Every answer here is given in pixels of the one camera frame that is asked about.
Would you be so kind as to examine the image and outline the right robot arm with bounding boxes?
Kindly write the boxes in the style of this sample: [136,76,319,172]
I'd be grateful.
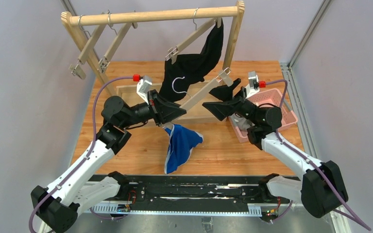
[203,79,349,218]

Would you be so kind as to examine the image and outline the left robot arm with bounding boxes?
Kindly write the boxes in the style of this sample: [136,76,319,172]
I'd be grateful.
[29,90,187,233]

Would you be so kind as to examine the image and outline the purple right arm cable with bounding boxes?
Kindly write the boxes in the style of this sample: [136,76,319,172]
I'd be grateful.
[258,79,372,232]

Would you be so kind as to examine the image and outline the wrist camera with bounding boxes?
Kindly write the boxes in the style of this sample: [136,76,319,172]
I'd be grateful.
[136,75,152,104]
[245,71,260,99]

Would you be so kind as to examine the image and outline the wooden hanger of black underwear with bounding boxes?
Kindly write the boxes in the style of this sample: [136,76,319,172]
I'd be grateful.
[165,8,222,64]

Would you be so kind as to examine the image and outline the wooden hanger of blue underwear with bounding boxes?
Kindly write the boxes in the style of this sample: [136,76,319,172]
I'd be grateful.
[171,67,233,113]

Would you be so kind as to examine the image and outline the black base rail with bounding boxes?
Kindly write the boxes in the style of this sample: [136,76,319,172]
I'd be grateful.
[50,174,303,222]

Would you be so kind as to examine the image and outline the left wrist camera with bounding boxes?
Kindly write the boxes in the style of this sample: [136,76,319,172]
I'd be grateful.
[136,75,152,104]

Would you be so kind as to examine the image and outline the black underwear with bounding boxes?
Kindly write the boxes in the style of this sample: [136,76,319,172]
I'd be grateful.
[159,22,224,102]

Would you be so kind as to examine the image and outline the wooden clothes rack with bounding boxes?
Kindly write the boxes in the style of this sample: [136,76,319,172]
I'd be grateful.
[61,0,245,110]

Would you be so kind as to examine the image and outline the wooden hanger of grey underwear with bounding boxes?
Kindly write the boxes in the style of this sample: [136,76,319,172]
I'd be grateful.
[98,11,138,73]

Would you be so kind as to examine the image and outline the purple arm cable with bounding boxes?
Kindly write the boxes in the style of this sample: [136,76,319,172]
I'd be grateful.
[28,74,141,233]
[258,79,372,232]

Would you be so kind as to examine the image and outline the blue white underwear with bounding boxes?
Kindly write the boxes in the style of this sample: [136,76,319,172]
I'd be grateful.
[164,124,203,174]

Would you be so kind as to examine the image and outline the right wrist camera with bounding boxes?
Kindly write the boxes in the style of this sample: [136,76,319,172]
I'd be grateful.
[245,71,260,99]

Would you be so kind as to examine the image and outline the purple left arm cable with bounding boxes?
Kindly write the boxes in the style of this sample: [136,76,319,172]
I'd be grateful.
[28,74,141,233]

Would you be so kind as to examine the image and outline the grey underwear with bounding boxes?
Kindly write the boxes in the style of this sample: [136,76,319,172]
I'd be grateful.
[234,117,253,131]

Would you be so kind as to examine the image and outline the pink plastic basket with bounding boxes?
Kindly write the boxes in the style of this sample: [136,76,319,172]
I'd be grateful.
[228,88,299,144]

